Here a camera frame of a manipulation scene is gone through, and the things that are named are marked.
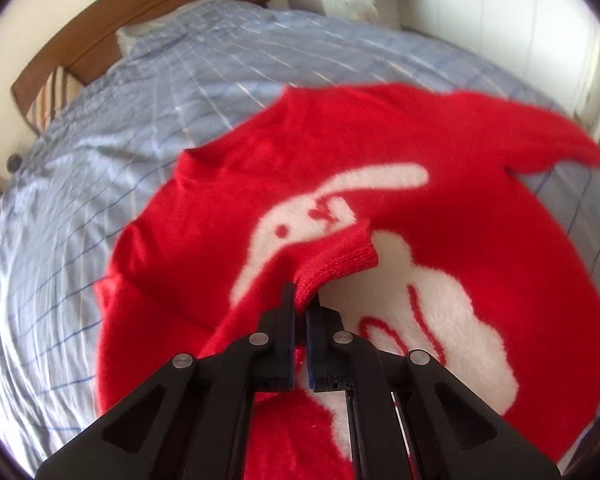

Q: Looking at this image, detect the white pillow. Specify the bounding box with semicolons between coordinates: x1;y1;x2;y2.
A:
116;0;227;57

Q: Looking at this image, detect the blue striped duvet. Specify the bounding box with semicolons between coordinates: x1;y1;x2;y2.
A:
0;0;600;476

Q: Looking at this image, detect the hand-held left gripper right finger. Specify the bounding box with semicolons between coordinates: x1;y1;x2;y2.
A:
306;292;564;480

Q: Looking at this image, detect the striped pillow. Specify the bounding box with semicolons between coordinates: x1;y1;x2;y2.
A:
26;67;84;136

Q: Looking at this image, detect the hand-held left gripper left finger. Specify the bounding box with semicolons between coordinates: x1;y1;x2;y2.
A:
34;283;297;480

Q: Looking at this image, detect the red sweater with white rabbit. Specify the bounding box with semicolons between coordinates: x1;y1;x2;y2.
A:
94;81;600;480

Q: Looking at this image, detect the white wardrobe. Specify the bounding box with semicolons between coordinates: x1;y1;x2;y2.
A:
380;0;600;128

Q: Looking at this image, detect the wooden headboard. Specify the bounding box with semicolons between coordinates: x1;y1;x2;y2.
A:
11;0;271;122

